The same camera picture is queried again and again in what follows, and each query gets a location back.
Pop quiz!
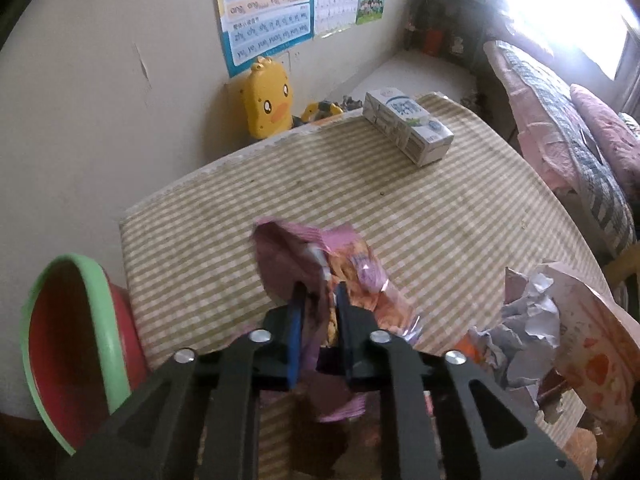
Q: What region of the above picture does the white paper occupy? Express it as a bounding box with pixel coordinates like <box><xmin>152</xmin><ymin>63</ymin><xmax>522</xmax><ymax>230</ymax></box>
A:
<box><xmin>468</xmin><ymin>268</ymin><xmax>560</xmax><ymax>398</ymax></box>

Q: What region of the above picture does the shiny pink foil bag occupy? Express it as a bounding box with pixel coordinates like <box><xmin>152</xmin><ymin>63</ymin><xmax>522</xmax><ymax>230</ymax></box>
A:
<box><xmin>528</xmin><ymin>262</ymin><xmax>639</xmax><ymax>438</ymax></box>

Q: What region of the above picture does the pink snack wrapper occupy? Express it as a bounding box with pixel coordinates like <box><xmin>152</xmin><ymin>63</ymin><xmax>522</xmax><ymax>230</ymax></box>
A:
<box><xmin>252</xmin><ymin>219</ymin><xmax>422</xmax><ymax>422</ymax></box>

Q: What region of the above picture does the white milk carton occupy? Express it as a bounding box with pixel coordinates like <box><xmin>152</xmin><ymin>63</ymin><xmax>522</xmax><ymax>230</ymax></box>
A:
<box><xmin>362</xmin><ymin>88</ymin><xmax>454</xmax><ymax>167</ymax></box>

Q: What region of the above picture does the green red trash bin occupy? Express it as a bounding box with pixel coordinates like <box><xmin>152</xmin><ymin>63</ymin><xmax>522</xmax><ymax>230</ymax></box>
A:
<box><xmin>20</xmin><ymin>254</ymin><xmax>149</xmax><ymax>454</ymax></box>

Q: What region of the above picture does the checkered beige table cloth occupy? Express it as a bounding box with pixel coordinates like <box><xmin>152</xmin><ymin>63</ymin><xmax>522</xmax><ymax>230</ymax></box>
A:
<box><xmin>120</xmin><ymin>93</ymin><xmax>608</xmax><ymax>368</ymax></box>

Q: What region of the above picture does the bed with plaid quilt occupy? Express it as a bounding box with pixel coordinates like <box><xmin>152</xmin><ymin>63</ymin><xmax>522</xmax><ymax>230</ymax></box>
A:
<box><xmin>484</xmin><ymin>40</ymin><xmax>637</xmax><ymax>260</ymax></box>

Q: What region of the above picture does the yellow duck potty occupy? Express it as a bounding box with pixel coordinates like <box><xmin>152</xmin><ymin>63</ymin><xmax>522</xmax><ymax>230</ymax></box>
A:
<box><xmin>241</xmin><ymin>56</ymin><xmax>344</xmax><ymax>140</ymax></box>

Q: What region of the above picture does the dark shelf unit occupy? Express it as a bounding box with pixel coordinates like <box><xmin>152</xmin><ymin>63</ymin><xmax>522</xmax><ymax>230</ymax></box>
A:
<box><xmin>402</xmin><ymin>0</ymin><xmax>491</xmax><ymax>73</ymax></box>

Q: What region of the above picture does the window with curtain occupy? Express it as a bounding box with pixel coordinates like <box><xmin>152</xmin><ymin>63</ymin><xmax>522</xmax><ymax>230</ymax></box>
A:
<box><xmin>486</xmin><ymin>0</ymin><xmax>639</xmax><ymax>80</ymax></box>

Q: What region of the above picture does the pinyin wall poster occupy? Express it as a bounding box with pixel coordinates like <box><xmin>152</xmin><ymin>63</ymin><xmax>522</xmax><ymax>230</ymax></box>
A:
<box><xmin>217</xmin><ymin>0</ymin><xmax>314</xmax><ymax>77</ymax></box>

